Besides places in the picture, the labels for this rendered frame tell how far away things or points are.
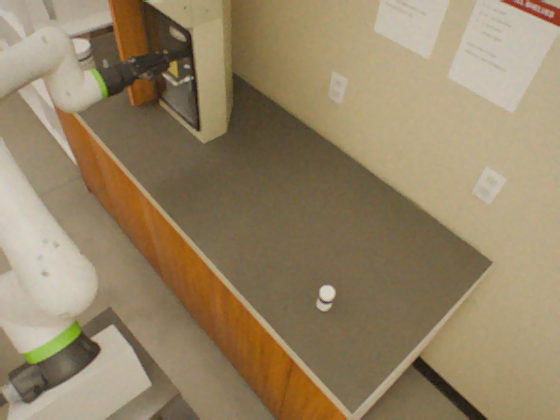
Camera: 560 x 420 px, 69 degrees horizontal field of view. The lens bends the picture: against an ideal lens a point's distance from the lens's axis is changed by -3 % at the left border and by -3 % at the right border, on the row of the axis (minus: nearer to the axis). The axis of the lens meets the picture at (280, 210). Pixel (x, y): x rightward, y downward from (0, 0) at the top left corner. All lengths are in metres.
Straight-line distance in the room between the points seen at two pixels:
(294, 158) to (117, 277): 1.29
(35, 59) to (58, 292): 0.62
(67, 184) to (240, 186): 1.72
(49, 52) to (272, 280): 0.85
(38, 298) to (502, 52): 1.17
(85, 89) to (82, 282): 0.64
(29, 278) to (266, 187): 0.89
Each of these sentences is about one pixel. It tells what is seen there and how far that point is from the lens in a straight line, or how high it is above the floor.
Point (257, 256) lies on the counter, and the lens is 1.32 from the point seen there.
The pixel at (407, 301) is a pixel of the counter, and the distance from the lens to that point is 1.32.
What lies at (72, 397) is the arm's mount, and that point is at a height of 1.14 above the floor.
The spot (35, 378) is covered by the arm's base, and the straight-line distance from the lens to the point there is 1.04.
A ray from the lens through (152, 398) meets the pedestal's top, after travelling 1.16.
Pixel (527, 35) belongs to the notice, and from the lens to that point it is 1.21.
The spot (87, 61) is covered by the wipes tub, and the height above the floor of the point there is 1.04.
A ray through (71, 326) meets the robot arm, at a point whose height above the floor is 1.17.
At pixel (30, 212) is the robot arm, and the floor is 1.45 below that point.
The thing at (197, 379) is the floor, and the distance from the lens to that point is 2.15.
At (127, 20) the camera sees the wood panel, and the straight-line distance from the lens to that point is 1.74.
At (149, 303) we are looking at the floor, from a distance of 2.35.
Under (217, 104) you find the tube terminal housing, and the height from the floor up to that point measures 1.09.
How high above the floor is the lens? 2.03
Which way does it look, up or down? 50 degrees down
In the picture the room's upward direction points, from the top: 6 degrees clockwise
